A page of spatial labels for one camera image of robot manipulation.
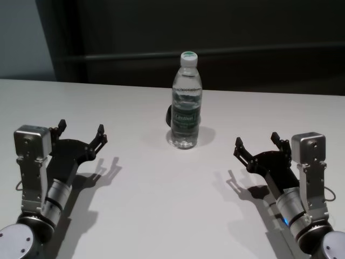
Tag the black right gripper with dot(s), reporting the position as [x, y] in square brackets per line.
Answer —
[277, 167]

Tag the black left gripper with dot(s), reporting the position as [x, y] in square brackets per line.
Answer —
[68, 156]

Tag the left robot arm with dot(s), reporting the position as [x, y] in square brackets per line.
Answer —
[54, 197]

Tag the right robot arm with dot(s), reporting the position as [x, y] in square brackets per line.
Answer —
[289, 205]

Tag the clear water bottle green label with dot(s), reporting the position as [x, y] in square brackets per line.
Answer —
[186, 108]

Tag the small black object behind bottle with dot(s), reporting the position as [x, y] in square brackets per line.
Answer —
[168, 116]

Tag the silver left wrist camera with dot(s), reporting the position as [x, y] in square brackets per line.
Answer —
[29, 140]

